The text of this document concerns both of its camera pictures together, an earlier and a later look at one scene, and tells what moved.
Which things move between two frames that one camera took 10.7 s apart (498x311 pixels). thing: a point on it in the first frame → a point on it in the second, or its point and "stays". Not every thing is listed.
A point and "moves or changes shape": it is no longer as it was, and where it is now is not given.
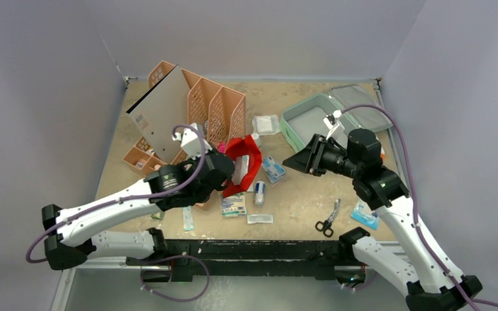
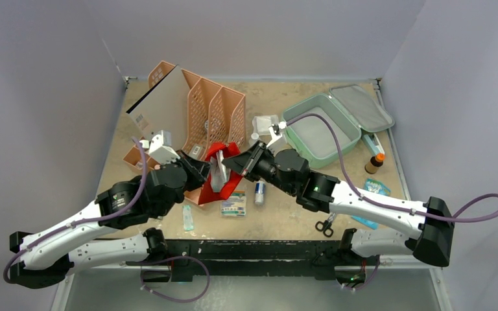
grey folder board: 163,111 stays
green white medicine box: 233,206 stays
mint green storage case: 302,119 stays
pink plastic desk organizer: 220,109 stays
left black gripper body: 205,196 → 163,210
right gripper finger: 299,162 → 238,164
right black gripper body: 316,155 → 251,159
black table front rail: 201,260 stays
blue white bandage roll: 260,189 stays
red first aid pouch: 247,157 moves or changes shape
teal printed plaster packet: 188,222 stays
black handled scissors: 326,227 stays
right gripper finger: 308,159 → 258,151
